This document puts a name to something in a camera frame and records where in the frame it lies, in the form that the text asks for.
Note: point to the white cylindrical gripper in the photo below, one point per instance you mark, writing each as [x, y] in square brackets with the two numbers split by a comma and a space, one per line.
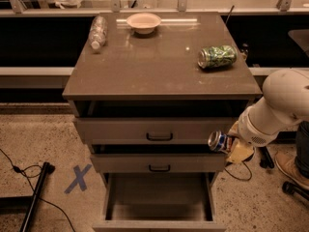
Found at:
[248, 131]

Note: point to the blue pepsi can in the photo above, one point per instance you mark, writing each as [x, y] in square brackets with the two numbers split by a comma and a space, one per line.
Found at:
[220, 142]

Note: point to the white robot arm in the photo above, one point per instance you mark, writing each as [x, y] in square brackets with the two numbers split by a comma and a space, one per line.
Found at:
[285, 103]

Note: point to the green crushed soda can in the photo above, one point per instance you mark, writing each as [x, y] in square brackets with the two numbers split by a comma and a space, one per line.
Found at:
[217, 56]

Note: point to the grey open bottom drawer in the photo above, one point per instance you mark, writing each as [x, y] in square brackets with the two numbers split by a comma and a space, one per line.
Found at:
[158, 202]

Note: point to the grey drawer cabinet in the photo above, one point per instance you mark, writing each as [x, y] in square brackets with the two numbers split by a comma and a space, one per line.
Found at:
[157, 76]

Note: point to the grey middle drawer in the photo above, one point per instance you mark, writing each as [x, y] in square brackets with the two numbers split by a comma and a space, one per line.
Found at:
[157, 163]

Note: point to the grey top drawer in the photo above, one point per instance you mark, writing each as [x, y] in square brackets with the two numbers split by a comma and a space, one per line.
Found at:
[143, 131]

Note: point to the black stand leg right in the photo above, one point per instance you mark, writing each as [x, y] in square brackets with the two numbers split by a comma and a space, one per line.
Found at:
[266, 160]

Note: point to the black stand leg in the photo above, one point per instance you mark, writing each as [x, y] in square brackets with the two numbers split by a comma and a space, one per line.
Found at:
[266, 160]
[47, 169]

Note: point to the brown shoe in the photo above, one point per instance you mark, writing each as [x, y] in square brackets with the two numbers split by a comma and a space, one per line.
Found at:
[286, 164]

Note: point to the person leg in jeans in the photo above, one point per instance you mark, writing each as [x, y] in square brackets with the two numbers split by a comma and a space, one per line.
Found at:
[302, 148]

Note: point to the black chair caster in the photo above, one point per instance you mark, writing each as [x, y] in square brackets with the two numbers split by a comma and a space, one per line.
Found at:
[291, 189]

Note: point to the white paper bowl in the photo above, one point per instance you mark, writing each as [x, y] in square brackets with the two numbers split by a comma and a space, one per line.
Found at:
[143, 23]

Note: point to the blue tape cross mark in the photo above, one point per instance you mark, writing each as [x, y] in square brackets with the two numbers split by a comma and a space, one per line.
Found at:
[78, 181]

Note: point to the clear plastic water bottle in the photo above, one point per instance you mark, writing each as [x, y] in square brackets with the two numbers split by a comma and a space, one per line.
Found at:
[98, 33]

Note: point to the black stand leg left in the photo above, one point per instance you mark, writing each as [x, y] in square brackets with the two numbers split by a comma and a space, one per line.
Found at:
[47, 169]

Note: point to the metal railing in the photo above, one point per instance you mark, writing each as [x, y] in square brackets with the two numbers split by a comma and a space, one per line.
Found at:
[93, 7]

